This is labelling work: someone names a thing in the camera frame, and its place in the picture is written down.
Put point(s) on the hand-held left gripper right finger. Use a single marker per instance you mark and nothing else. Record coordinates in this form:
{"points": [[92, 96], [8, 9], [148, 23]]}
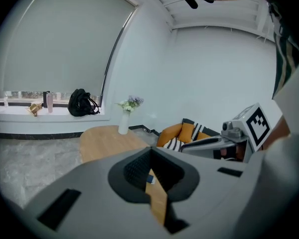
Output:
{"points": [[214, 190]]}

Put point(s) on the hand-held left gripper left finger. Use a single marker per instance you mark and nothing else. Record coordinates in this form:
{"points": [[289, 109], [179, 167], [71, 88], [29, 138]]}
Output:
{"points": [[94, 200]]}

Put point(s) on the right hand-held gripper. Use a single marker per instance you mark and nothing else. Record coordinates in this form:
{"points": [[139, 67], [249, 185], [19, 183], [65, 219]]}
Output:
{"points": [[257, 128]]}

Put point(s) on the dark blue box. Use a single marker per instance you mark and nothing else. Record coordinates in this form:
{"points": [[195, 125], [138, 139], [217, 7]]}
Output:
{"points": [[150, 179]]}

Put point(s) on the person's right forearm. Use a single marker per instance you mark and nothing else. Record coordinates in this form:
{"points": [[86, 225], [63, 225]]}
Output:
{"points": [[276, 133]]}

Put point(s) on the oval wooden table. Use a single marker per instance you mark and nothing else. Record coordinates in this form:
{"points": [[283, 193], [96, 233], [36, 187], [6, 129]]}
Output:
{"points": [[102, 143]]}

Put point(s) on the person's right hand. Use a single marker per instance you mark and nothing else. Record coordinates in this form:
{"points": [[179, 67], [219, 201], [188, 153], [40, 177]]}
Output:
{"points": [[240, 152]]}

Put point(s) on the white vase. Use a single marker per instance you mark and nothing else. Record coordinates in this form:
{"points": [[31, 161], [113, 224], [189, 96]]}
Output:
{"points": [[123, 123]]}

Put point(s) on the white and purple flowers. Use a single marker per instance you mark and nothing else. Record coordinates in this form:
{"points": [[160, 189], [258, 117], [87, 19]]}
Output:
{"points": [[130, 104]]}

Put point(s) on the white window ledge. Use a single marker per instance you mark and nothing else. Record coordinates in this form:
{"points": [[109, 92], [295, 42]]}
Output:
{"points": [[52, 122]]}

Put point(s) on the black backpack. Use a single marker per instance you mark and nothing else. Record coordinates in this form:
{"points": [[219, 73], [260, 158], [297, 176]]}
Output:
{"points": [[81, 103]]}

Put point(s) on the pink tumbler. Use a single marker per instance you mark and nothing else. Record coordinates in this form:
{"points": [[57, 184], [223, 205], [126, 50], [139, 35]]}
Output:
{"points": [[49, 102]]}

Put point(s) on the yellow woven object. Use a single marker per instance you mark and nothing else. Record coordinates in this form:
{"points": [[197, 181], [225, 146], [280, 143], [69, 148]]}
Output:
{"points": [[34, 108]]}

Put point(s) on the black tumbler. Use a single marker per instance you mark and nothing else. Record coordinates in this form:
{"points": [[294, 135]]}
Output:
{"points": [[44, 99]]}

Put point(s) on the person's dark jacket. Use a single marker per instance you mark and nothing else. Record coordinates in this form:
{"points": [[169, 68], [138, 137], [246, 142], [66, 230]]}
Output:
{"points": [[285, 58]]}

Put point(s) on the window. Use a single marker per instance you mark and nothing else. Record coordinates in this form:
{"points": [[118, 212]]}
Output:
{"points": [[27, 94]]}

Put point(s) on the clear plastic bottle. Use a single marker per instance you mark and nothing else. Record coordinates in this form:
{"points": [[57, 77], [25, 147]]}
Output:
{"points": [[6, 102]]}

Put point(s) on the grey roller blind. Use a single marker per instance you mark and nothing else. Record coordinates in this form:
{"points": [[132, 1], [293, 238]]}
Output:
{"points": [[72, 46]]}

